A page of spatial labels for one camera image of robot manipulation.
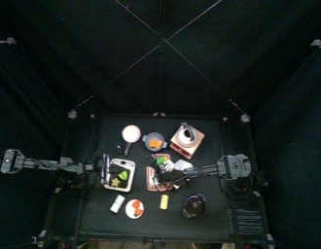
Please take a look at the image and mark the wooden toy stove red front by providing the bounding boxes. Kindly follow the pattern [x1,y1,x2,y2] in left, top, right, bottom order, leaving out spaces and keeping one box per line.
[168,122,206,160]

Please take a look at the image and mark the white toy kettle black handle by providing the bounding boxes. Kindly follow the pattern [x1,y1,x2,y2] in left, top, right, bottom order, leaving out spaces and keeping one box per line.
[176,123,199,148]

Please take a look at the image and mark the white toy plate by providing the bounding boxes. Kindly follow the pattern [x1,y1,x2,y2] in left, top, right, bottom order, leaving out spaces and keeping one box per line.
[124,198,145,220]

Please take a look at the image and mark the large black toy pot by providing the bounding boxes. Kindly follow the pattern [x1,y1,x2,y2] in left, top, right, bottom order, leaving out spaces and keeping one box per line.
[182,194,207,219]

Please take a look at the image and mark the white toy tray dark inside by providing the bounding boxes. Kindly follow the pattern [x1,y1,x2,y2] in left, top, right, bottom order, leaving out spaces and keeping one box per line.
[101,158,137,193]

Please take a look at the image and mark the grey toy cooking pot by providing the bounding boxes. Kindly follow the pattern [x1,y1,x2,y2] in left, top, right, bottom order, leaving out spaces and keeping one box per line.
[141,131,168,153]

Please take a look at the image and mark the pink toy cutting tray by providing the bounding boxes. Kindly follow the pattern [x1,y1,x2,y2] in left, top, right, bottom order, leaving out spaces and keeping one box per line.
[144,153,175,193]

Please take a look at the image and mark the white toy frying pan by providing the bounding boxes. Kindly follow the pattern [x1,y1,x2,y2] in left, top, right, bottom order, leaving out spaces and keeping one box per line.
[120,124,143,156]

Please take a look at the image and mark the orange toy carrot green leaves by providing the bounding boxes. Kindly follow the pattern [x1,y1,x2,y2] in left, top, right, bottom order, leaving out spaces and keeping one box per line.
[129,199,145,218]

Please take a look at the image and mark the thin diagonal frame cord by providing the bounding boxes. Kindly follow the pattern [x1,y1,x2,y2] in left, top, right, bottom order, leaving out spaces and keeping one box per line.
[72,0,223,111]
[115,0,251,115]

